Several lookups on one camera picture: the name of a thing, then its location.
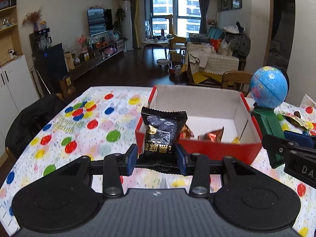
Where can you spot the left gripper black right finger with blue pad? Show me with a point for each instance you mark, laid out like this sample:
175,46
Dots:
201,168

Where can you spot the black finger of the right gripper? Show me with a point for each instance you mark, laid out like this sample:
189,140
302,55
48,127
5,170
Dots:
296,152

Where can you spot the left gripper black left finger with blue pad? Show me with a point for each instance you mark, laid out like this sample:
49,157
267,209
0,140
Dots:
111,168

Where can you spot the black snack packet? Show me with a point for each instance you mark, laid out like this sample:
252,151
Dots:
162,132

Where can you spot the yellow black snack wrapper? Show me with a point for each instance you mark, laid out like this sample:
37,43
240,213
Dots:
296,121

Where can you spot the orange foil snack in box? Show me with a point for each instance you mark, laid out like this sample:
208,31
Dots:
214,136

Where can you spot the green packet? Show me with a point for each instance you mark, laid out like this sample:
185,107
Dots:
269,125

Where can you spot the red cardboard box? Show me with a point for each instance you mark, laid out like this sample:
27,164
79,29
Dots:
211,109

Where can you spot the balloon pattern tablecloth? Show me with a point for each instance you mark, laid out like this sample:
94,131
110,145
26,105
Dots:
105,120

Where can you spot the blue globe on stand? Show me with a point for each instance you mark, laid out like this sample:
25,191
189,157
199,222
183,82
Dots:
269,87

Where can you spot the wooden chair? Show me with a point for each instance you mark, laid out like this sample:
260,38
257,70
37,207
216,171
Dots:
237,80

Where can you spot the black jacket on chair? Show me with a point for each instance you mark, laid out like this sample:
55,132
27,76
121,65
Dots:
30,122

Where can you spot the beige covered sofa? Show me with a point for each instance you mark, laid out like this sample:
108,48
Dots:
205,64

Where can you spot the dark tv console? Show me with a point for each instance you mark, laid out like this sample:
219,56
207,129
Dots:
100,56

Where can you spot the white cabinet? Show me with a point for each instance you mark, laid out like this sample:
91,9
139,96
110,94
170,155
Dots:
17,93

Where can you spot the round coffee table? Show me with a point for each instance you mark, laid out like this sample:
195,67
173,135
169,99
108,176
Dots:
155,43

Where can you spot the wall television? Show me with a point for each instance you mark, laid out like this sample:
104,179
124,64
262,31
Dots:
99,21

